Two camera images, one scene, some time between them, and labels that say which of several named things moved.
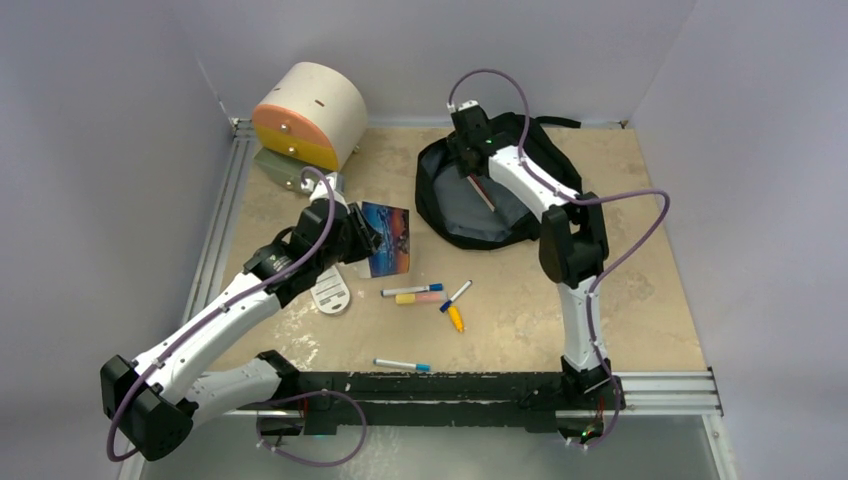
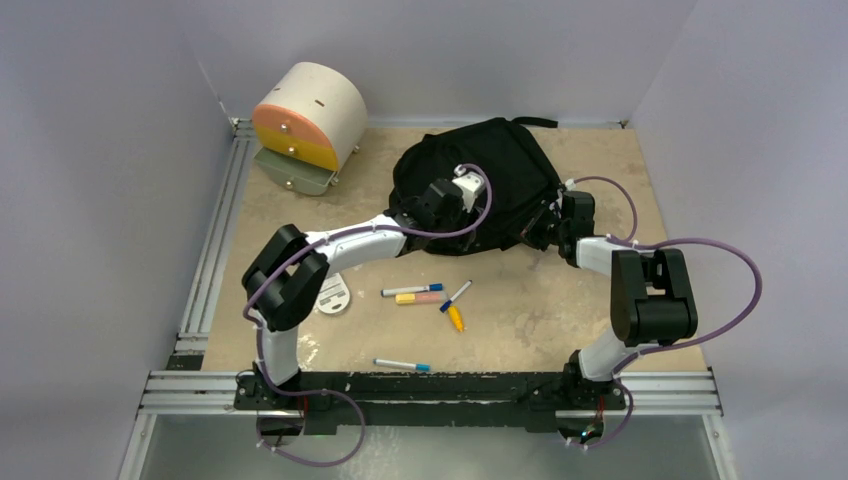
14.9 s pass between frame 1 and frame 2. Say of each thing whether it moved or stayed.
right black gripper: moved
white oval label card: stayed
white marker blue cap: stayed
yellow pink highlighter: stayed
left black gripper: moved
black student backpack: moved
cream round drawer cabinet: stayed
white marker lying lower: stayed
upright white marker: stayed
